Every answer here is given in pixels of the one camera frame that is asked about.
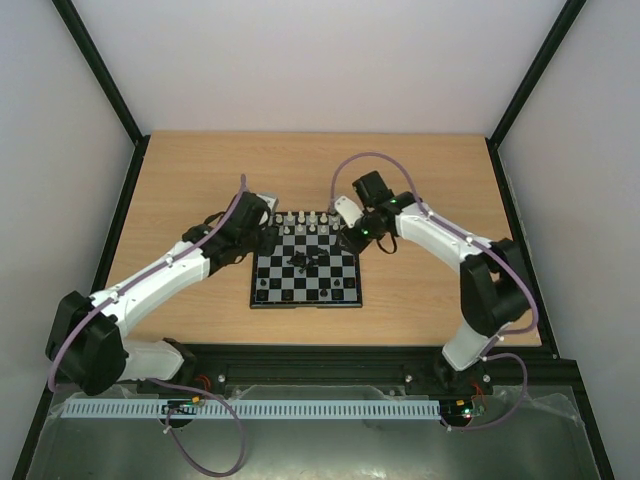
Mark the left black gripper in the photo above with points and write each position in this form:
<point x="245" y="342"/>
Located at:
<point x="269" y="246"/>

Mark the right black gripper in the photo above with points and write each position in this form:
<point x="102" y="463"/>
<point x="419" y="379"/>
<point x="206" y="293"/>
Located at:
<point x="353" y="240"/>

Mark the black and white chessboard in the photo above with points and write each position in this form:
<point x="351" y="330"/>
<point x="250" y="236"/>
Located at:
<point x="275" y="284"/>

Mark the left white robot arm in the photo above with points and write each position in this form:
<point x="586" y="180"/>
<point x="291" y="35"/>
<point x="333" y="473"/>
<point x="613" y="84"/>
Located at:
<point x="89" y="343"/>

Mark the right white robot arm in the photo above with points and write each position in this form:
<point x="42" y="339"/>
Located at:
<point x="495" y="289"/>

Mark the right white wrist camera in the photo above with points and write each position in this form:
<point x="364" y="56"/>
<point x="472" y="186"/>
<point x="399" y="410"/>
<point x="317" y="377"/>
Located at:
<point x="348" y="210"/>

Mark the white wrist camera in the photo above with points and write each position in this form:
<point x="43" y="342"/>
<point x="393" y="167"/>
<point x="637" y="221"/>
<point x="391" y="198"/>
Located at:
<point x="348" y="210"/>
<point x="271" y="200"/>

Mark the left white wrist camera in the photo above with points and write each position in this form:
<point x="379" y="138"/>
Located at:
<point x="271" y="200"/>

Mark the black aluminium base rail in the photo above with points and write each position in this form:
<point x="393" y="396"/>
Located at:
<point x="418" y="370"/>

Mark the left black frame post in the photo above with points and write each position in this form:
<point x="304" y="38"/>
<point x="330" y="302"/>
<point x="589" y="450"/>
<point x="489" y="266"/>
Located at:
<point x="81" y="36"/>

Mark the black frame post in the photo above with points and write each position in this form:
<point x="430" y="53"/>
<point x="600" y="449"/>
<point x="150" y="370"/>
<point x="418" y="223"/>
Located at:
<point x="550" y="45"/>
<point x="81" y="36"/>

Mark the white slotted cable duct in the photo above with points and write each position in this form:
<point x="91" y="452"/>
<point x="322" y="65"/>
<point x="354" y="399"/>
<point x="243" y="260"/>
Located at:
<point x="253" y="409"/>

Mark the right black frame post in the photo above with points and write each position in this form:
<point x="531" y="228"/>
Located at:
<point x="550" y="45"/>

